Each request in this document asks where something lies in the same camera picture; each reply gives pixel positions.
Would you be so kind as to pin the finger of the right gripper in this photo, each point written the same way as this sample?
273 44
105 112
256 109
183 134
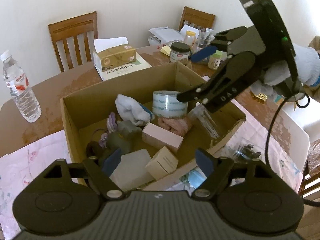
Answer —
212 89
221 42

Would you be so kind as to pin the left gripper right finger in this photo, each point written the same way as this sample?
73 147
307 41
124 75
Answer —
216 170

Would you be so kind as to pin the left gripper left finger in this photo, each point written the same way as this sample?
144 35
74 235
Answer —
100 176

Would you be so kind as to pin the clear jar with black bits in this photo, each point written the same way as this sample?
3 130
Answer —
242 153

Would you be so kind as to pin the grey elephant toy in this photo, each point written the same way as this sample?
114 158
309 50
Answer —
124 137

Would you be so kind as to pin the cream carton box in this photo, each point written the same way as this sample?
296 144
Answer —
162 163

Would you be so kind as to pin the pink knitted cloth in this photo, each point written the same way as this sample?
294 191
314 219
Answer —
178 126

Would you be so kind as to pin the clear plastic jar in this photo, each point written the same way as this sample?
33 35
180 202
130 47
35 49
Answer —
200 115

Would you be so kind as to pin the pink carton box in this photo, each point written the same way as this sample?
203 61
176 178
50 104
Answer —
159 137

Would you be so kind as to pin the white blue-striped sock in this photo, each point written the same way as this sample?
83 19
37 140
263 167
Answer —
131 110

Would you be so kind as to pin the clear tape roll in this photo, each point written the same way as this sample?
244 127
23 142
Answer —
165 104

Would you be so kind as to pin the pen holder clutter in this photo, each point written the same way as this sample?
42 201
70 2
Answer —
204 39

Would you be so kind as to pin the white gloved right hand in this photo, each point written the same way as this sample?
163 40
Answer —
307 63

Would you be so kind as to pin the blue white snowman doll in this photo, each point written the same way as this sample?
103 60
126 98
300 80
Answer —
196 177

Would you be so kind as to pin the green-lid small jar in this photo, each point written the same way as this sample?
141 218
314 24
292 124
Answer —
216 59

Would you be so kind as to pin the yellow-lid jar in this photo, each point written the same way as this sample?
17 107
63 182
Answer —
190 38

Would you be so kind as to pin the gold snowflake coaster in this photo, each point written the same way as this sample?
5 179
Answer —
261 98

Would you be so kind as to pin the small black-lid jar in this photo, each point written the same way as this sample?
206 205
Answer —
179 51

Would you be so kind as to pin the pink floral tablecloth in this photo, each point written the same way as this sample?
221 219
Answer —
80 201

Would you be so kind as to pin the stack of white papers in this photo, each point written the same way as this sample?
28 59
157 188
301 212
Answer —
164 35

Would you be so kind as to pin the green white book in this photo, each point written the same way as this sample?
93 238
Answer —
137 65

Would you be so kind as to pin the tissue box with tissue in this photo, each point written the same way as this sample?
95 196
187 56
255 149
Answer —
109 53

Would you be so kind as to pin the clear water bottle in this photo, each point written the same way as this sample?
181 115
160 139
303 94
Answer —
20 89

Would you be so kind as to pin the wooden chair behind table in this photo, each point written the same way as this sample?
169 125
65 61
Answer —
72 28

